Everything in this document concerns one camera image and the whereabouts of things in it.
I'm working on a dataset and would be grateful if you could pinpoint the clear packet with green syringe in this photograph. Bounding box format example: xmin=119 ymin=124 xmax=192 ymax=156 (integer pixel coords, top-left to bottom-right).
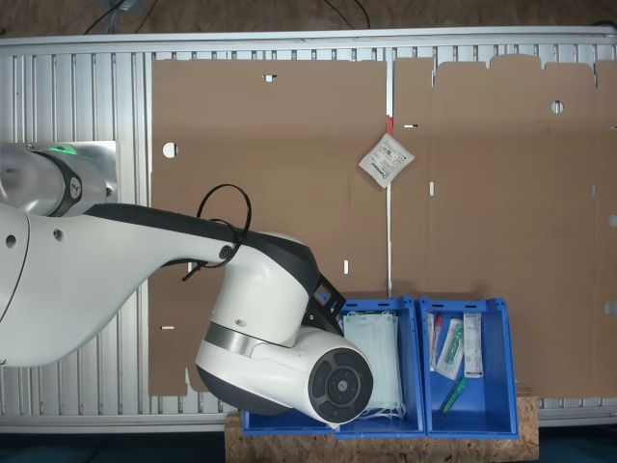
xmin=436 ymin=317 xmax=466 ymax=380

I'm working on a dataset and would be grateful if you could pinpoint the white printed cotton packet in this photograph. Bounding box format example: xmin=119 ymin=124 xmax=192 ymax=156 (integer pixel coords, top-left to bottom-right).
xmin=358 ymin=133 xmax=416 ymax=190

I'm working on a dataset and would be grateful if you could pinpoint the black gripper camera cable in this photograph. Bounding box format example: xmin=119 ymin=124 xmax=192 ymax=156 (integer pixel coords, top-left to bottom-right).
xmin=181 ymin=182 xmax=254 ymax=284

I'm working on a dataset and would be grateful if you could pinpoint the blue plastic bin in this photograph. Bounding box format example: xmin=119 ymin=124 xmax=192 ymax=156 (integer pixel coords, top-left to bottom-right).
xmin=417 ymin=295 xmax=521 ymax=439
xmin=240 ymin=407 xmax=337 ymax=437
xmin=332 ymin=294 xmax=426 ymax=439

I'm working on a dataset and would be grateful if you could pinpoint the red-capped tube packet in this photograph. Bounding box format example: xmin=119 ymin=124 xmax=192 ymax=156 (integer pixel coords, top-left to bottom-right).
xmin=426 ymin=312 xmax=445 ymax=372

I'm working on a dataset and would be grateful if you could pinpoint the stack of white face masks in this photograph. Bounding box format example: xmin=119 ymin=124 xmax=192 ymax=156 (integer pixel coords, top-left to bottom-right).
xmin=341 ymin=311 xmax=408 ymax=420

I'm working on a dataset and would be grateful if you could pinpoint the brown cardboard sheet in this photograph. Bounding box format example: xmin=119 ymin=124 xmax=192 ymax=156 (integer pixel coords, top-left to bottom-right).
xmin=148 ymin=58 xmax=389 ymax=397
xmin=392 ymin=53 xmax=617 ymax=401

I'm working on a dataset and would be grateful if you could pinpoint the black gripper camera mount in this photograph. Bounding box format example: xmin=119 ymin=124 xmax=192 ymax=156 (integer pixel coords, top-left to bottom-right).
xmin=301 ymin=272 xmax=347 ymax=337

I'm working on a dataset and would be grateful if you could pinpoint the chipboard wood block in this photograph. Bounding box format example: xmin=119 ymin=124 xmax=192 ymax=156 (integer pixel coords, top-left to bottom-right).
xmin=224 ymin=395 xmax=540 ymax=463

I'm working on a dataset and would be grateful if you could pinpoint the white printed flat packet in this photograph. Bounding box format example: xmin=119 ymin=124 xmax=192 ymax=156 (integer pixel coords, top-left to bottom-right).
xmin=463 ymin=312 xmax=485 ymax=380

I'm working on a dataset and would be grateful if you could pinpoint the green syringe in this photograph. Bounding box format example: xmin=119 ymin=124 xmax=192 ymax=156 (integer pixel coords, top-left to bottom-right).
xmin=439 ymin=377 xmax=469 ymax=417

